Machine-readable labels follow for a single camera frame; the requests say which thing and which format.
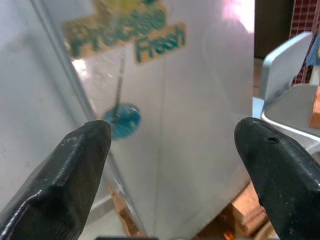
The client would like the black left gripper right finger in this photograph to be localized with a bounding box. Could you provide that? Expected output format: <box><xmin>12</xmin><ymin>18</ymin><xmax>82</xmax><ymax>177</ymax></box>
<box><xmin>233</xmin><ymin>116</ymin><xmax>320</xmax><ymax>240</ymax></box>

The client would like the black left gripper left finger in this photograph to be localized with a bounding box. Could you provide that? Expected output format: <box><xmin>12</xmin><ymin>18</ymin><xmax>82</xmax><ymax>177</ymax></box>
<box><xmin>0</xmin><ymin>119</ymin><xmax>112</xmax><ymax>240</ymax></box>

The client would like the wooden fridge stand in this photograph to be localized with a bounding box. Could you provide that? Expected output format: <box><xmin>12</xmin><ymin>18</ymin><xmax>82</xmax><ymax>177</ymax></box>
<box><xmin>107</xmin><ymin>180</ymin><xmax>278</xmax><ymax>240</ymax></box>

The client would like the round blue fridge sticker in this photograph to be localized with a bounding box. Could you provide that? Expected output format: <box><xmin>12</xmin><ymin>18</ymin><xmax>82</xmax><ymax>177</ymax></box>
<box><xmin>102</xmin><ymin>101</ymin><xmax>142</xmax><ymax>141</ymax></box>

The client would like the Precise Fresh fridge sticker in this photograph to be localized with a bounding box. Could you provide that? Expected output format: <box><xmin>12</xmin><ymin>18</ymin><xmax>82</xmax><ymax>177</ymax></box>
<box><xmin>62</xmin><ymin>0</ymin><xmax>188</xmax><ymax>65</ymax></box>

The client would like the blue cloth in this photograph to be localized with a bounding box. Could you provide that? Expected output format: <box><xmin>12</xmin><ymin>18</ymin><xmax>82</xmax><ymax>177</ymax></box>
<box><xmin>305</xmin><ymin>32</ymin><xmax>320</xmax><ymax>67</ymax></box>

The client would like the red brick pattern panel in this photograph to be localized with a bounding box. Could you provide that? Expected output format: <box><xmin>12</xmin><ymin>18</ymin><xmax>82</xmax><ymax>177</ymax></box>
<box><xmin>288</xmin><ymin>0</ymin><xmax>320</xmax><ymax>85</ymax></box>

